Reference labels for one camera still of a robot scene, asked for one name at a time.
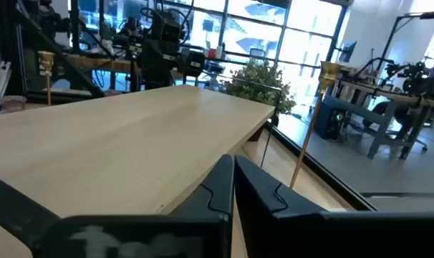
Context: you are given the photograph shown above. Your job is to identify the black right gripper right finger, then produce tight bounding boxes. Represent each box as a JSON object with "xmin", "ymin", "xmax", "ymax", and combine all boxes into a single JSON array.
[{"xmin": 235, "ymin": 156, "xmax": 434, "ymax": 258}]

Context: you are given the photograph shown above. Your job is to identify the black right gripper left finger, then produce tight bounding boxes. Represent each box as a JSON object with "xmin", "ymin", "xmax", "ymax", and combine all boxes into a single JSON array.
[{"xmin": 34, "ymin": 154, "xmax": 236, "ymax": 258}]

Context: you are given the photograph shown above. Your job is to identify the pink glass candle holder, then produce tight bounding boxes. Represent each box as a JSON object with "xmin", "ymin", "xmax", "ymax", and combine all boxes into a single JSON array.
[{"xmin": 0, "ymin": 95, "xmax": 27, "ymax": 113}]

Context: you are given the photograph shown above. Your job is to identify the gold metal candlestick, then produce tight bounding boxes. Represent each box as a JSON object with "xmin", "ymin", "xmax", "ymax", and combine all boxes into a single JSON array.
[
  {"xmin": 288, "ymin": 60, "xmax": 343, "ymax": 191},
  {"xmin": 37, "ymin": 50, "xmax": 57, "ymax": 107}
]

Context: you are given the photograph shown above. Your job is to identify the wooden background table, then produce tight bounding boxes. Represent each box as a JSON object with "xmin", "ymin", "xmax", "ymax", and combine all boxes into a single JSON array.
[{"xmin": 64, "ymin": 53, "xmax": 189, "ymax": 90}]

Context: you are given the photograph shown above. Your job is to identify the green potted plant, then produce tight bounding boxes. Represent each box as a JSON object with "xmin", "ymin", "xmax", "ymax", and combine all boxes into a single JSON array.
[{"xmin": 222, "ymin": 59, "xmax": 297, "ymax": 143}]

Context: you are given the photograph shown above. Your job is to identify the black computer tower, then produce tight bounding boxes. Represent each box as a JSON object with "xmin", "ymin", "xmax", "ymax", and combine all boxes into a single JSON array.
[{"xmin": 314, "ymin": 103, "xmax": 347, "ymax": 140}]

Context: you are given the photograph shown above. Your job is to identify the grey workbench table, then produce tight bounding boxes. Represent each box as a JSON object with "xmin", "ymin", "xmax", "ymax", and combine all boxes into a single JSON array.
[{"xmin": 322, "ymin": 80, "xmax": 434, "ymax": 161}]

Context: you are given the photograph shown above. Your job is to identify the black background monitor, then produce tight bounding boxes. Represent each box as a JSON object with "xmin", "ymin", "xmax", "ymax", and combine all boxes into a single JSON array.
[{"xmin": 340, "ymin": 41, "xmax": 357, "ymax": 64}]

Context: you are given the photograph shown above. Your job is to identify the black background robot arms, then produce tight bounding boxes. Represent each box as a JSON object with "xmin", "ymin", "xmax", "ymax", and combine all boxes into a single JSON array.
[{"xmin": 381, "ymin": 59, "xmax": 434, "ymax": 105}]

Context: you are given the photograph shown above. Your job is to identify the black overhead stand frame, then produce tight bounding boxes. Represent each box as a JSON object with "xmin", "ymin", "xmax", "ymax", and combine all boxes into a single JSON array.
[{"xmin": 376, "ymin": 10, "xmax": 434, "ymax": 72}]

